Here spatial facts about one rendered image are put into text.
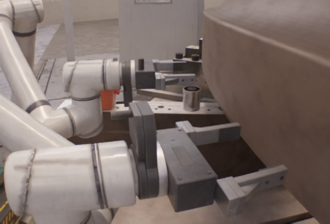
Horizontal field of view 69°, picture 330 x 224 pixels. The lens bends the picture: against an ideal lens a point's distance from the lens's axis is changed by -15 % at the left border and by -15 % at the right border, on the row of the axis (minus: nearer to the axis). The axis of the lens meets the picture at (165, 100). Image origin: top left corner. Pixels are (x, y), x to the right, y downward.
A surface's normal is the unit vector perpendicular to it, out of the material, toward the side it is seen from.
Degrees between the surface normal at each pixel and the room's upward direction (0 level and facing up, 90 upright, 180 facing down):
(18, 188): 58
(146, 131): 67
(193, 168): 0
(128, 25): 90
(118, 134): 90
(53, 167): 36
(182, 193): 90
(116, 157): 27
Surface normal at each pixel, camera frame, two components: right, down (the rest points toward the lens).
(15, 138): -0.01, -0.01
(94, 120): 0.73, 0.25
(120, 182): 0.23, -0.06
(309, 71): -0.97, 0.09
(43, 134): 0.40, -0.75
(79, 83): 0.08, 0.38
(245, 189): 0.00, -0.93
